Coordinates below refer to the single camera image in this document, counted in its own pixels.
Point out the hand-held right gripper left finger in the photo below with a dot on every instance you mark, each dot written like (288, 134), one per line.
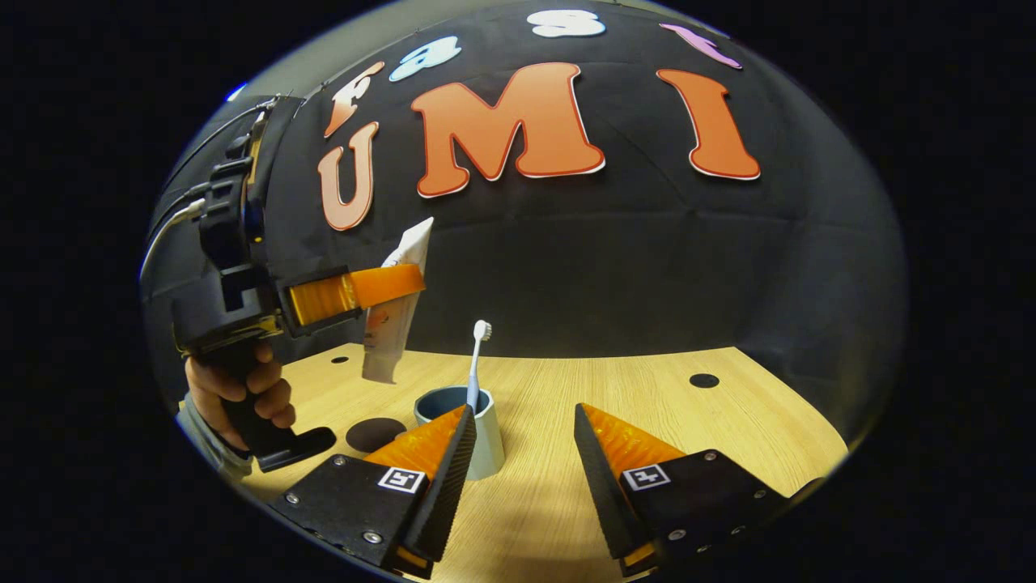
(445, 486)

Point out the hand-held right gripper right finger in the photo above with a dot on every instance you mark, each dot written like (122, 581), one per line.
(603, 494)

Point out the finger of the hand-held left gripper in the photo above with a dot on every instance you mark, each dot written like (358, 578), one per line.
(380, 287)

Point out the white toothpaste tube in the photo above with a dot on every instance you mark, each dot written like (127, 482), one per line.
(388, 340)

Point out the light blue cup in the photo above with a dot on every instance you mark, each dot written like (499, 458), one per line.
(490, 445)

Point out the dark round coaster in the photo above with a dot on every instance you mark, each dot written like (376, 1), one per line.
(374, 435)

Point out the white toothbrush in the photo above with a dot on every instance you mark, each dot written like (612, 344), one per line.
(476, 364)

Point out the wooden desktop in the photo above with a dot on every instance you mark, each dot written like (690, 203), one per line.
(534, 470)

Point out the black backdrop cloth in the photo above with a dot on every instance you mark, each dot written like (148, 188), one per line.
(607, 267)

